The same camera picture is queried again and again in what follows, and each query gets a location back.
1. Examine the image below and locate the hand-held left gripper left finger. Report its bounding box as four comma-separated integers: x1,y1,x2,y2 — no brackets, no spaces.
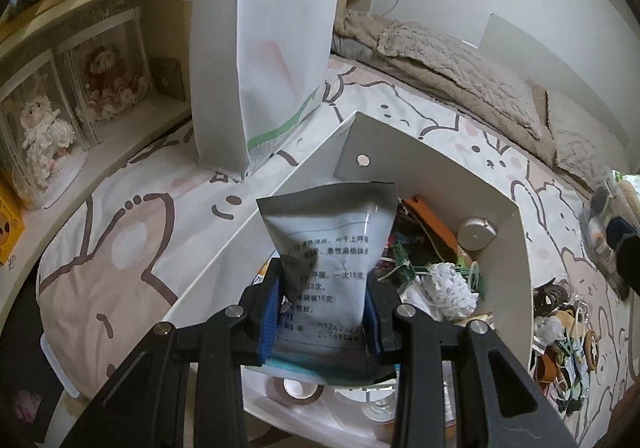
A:
60,260,283,448

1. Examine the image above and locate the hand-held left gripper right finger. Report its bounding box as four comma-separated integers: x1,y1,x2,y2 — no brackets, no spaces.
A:
365,278,581,448

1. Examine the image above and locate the silver white medicine sachet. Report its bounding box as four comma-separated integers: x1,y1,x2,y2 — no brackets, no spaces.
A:
255,181,398,386

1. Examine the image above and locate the white storage box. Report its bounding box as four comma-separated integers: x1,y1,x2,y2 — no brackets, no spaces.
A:
162,110,532,448

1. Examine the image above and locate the green plastic clip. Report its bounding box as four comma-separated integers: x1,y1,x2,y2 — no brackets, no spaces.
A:
390,243,432,289

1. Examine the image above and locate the brown tape roll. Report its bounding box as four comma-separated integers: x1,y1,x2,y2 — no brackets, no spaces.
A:
272,376,326,404

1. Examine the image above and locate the round silver tin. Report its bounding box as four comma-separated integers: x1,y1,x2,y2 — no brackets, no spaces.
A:
459,217,497,253

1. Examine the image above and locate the cartoon printed bed sheet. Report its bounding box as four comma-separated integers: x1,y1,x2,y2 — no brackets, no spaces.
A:
37,52,640,448

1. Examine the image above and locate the white fluffy pompom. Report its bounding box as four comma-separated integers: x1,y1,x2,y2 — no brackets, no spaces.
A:
532,315,564,345

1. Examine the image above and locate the brown leather pouch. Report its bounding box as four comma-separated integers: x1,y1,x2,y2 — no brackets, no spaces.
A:
531,353,562,382

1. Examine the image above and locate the dark hair claw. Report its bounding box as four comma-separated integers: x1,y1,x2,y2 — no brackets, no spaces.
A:
532,278,572,317

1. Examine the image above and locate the round wooden panda coaster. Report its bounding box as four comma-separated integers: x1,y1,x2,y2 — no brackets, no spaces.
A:
581,328,602,374

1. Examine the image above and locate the clear plastic storage bin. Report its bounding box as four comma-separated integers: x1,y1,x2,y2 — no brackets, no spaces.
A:
582,170,640,301

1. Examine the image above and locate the dark brown leather wallet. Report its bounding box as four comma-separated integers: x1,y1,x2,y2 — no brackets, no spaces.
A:
150,56,187,101

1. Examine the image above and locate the beige fuzzy pillow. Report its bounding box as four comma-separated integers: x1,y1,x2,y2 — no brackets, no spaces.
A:
376,22,545,139
546,92,632,189

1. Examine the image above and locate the yellow cardboard box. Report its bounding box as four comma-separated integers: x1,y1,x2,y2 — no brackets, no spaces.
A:
0,178,26,265

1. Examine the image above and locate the folded beige fuzzy blanket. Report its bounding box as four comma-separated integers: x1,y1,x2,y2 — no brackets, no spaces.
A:
331,8,406,61

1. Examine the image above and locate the display case with brown doll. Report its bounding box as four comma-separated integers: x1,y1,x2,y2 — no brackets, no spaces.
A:
55,8,157,149

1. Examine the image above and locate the white tote bag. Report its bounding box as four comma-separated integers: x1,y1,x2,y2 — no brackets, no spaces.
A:
167,0,351,183

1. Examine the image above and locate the display case with white doll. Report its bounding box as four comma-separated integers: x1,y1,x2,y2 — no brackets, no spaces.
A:
0,48,90,209

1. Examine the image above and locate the orange strap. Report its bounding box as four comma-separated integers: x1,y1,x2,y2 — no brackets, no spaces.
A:
402,197,459,253

